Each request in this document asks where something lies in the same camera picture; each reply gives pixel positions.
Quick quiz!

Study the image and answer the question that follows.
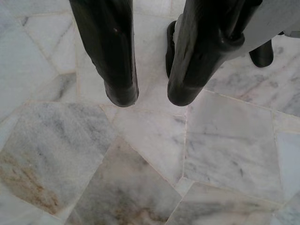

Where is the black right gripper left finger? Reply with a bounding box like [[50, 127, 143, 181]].
[[69, 0, 139, 108]]

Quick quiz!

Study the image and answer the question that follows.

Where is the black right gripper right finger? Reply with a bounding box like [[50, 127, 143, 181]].
[[167, 0, 237, 106]]

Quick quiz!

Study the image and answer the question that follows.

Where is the grey black robot right leg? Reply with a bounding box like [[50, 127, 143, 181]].
[[242, 0, 300, 69]]

